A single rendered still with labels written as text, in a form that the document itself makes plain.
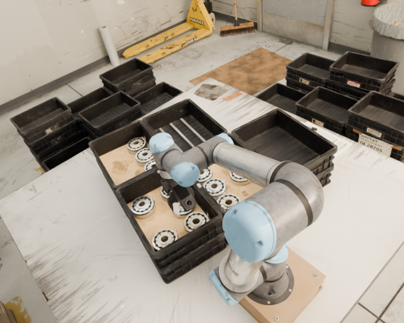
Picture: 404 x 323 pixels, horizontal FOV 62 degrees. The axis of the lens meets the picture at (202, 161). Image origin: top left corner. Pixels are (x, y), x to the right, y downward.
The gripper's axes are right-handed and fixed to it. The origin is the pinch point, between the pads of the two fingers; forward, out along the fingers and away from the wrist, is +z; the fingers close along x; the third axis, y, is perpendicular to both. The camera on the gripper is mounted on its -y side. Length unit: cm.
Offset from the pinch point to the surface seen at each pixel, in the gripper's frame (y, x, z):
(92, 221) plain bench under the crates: 42, 35, 24
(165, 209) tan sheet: 15.4, 4.1, 12.4
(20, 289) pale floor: 84, 100, 92
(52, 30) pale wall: 348, -10, 35
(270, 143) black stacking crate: 20, -57, 15
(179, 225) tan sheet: 4.3, 3.1, 12.3
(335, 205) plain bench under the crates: -19, -61, 28
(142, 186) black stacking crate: 29.4, 7.4, 7.4
